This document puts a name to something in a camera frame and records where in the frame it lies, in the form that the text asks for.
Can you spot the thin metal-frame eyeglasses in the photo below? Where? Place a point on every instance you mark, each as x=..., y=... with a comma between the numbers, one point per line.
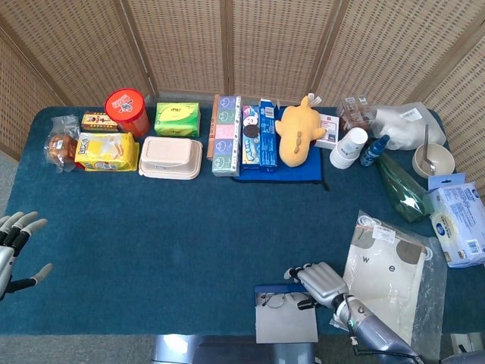
x=278, y=301

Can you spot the yellow biscuit bag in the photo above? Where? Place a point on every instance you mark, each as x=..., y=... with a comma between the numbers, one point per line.
x=106, y=151

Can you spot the woven folding screen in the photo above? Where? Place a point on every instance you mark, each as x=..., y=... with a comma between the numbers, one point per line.
x=189, y=45

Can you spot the white wet wipes pack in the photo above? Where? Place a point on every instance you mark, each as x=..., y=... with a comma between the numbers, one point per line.
x=458, y=223

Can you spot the blue cloth mat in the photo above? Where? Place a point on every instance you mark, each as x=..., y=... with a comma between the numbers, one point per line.
x=295, y=174

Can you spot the cream cloth in plastic bag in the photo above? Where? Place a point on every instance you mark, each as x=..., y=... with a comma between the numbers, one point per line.
x=382, y=273

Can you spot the small white box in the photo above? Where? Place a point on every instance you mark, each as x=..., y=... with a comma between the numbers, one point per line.
x=329, y=130

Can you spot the orange canister with red lid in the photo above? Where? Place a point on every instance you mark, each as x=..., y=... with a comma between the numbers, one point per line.
x=125, y=104

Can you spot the green plastic bottle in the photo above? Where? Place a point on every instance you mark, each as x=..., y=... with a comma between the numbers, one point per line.
x=401, y=189

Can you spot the blue cookie box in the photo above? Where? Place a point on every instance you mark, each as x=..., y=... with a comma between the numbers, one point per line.
x=251, y=151

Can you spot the green tissue box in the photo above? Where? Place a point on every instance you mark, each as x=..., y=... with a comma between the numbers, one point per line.
x=176, y=117

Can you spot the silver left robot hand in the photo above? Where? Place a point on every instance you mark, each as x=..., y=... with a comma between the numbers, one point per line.
x=7, y=261

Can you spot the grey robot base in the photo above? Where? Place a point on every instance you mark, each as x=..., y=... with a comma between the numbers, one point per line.
x=227, y=350

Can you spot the yellow plush toy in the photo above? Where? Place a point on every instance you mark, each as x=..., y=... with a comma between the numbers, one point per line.
x=297, y=129

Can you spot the brown snack in clear pack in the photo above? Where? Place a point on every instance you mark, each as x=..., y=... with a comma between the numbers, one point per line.
x=352, y=113

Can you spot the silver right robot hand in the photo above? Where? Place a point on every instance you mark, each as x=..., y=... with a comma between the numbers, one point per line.
x=322, y=282

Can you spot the blue spray bottle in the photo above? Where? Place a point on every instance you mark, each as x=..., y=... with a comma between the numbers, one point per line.
x=373, y=151

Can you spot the light blue card package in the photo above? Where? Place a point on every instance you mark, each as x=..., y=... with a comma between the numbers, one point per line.
x=447, y=181

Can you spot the small yellow red box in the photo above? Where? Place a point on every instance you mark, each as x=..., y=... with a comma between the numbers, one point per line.
x=96, y=122

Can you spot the metal spoon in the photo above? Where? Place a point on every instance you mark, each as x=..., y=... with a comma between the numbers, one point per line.
x=426, y=144

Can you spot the white plastic bag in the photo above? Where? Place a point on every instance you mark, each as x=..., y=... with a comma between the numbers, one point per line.
x=401, y=125

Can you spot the beige bowl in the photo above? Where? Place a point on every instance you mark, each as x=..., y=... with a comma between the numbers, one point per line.
x=443, y=159

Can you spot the pastel tissue multipack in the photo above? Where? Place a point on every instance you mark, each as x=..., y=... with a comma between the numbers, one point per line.
x=225, y=132

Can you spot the bread in clear bag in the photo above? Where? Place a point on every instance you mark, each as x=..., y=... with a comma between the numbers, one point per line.
x=60, y=148

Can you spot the beige lidded lunch box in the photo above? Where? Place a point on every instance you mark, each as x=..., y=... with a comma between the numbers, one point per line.
x=170, y=155

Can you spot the stack of white paper cups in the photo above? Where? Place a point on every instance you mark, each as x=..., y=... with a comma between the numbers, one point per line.
x=348, y=148

